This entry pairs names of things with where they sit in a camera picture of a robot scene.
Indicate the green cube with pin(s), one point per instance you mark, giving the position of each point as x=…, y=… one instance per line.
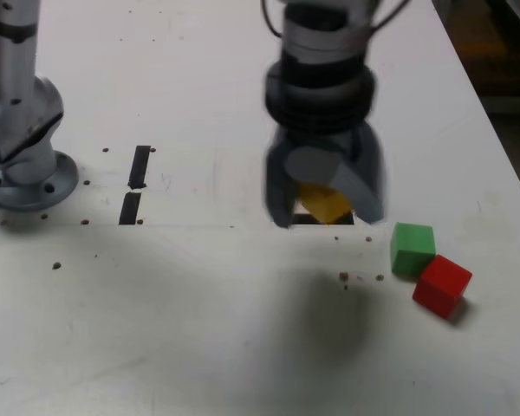
x=409, y=251

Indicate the black tape strip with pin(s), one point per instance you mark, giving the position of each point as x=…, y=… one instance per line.
x=139, y=169

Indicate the red cube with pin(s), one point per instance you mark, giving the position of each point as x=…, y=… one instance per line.
x=442, y=286

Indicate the brown background furniture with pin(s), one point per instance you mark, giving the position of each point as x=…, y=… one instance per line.
x=502, y=52

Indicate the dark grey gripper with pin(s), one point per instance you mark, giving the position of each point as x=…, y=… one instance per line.
x=316, y=136

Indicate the black tape square outline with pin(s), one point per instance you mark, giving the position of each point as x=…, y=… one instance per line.
x=303, y=220

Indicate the yellow cube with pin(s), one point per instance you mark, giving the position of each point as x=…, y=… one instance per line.
x=325, y=203

